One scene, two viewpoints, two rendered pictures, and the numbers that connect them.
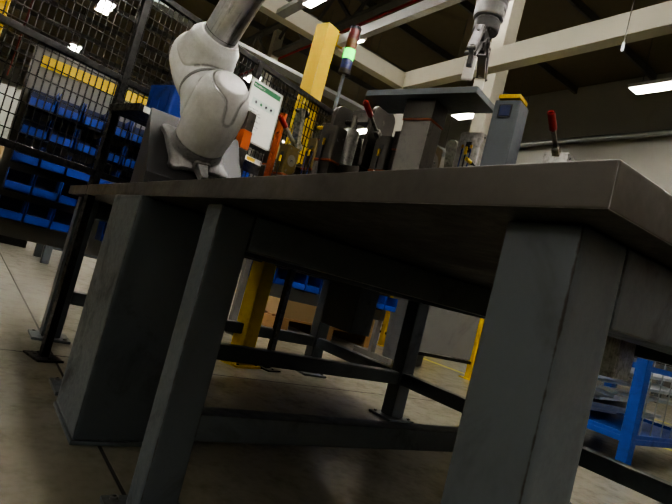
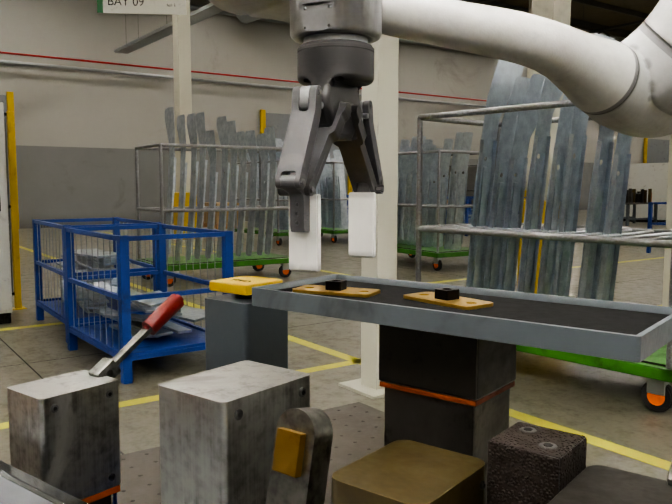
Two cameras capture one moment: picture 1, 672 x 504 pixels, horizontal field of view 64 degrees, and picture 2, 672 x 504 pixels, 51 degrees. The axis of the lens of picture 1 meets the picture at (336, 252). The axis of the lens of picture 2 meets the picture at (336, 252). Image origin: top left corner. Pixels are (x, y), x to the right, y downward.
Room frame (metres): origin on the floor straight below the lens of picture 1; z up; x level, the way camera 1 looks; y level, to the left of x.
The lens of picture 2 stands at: (2.18, -0.26, 1.27)
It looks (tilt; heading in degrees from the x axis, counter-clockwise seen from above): 5 degrees down; 180
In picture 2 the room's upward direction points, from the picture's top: straight up
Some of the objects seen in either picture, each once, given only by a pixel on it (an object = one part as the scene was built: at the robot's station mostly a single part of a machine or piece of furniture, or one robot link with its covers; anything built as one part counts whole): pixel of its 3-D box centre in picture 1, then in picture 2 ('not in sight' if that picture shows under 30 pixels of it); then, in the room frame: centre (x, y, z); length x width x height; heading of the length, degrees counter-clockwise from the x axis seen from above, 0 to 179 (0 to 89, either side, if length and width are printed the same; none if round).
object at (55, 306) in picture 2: not in sight; (95, 273); (-4.09, -2.37, 0.47); 1.20 x 0.80 x 0.95; 34
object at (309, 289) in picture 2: not in sight; (336, 286); (1.49, -0.26, 1.17); 0.08 x 0.04 x 0.01; 65
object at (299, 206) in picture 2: not in sight; (295, 203); (1.56, -0.29, 1.25); 0.03 x 0.01 x 0.05; 155
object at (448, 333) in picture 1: (462, 270); not in sight; (5.03, -1.20, 1.00); 1.04 x 0.14 x 2.00; 125
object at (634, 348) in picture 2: (428, 101); (448, 306); (1.55, -0.15, 1.16); 0.37 x 0.14 x 0.02; 51
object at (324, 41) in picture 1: (284, 192); not in sight; (3.02, 0.37, 1.00); 0.18 x 0.18 x 2.00; 51
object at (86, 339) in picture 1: (147, 316); not in sight; (1.60, 0.49, 0.33); 0.31 x 0.31 x 0.66; 35
